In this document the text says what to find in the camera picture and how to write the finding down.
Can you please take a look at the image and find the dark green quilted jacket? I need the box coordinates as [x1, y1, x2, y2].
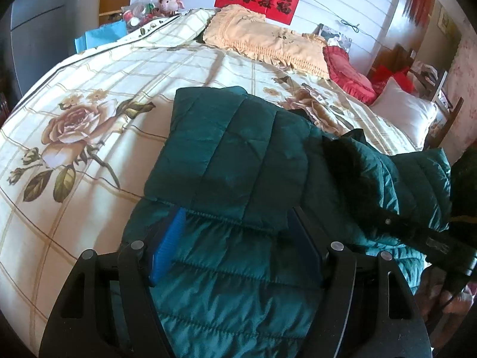
[123, 87, 450, 357]

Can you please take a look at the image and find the person's right hand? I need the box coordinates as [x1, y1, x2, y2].
[415, 267, 475, 318]

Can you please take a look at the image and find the white pillow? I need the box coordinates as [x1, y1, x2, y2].
[371, 78, 438, 150]

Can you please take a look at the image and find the floral cream bed sheet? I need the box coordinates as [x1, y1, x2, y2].
[1, 9, 414, 354]

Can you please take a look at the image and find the red ruffled cushion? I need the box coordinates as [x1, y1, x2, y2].
[323, 46, 377, 105]

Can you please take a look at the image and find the wooden chair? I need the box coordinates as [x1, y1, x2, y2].
[371, 44, 464, 149]

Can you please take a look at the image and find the framed photo on bed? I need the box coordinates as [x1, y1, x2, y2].
[315, 24, 352, 53]

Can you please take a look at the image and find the blue paper bag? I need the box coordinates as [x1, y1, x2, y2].
[74, 20, 128, 53]

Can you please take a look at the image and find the grey refrigerator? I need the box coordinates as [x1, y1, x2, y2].
[1, 0, 70, 101]

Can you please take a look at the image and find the yellow ruffled pillow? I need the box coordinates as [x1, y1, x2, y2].
[203, 4, 329, 79]

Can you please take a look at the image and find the clear bag of items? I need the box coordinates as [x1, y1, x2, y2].
[121, 0, 159, 33]

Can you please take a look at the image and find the pink pig plush toy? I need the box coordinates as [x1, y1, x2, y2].
[158, 0, 184, 17]

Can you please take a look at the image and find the black wall cable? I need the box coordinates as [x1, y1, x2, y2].
[297, 0, 396, 51]

